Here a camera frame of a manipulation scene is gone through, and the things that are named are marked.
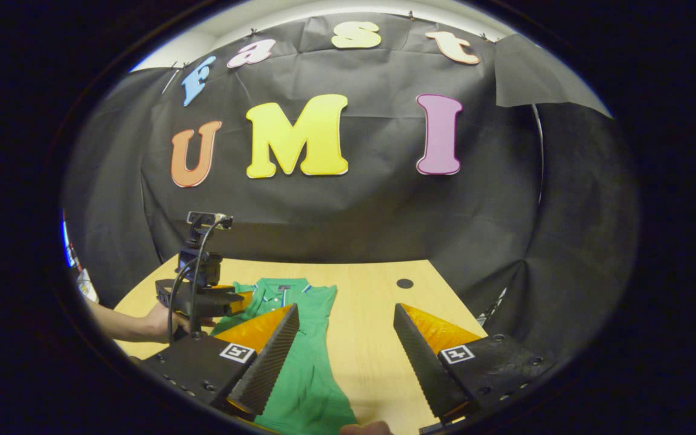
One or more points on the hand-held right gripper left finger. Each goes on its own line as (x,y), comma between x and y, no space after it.
(269,368)

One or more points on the computer monitor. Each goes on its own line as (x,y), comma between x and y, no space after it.
(69,244)

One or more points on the green T-shirt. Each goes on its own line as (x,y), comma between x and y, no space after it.
(309,362)

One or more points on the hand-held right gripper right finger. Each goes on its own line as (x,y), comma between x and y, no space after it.
(426,368)

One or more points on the white side desk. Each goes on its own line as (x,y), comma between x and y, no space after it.
(86,285)

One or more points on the black backdrop cloth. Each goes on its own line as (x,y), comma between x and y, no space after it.
(372,211)

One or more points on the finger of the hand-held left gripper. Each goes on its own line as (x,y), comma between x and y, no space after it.
(221,302)

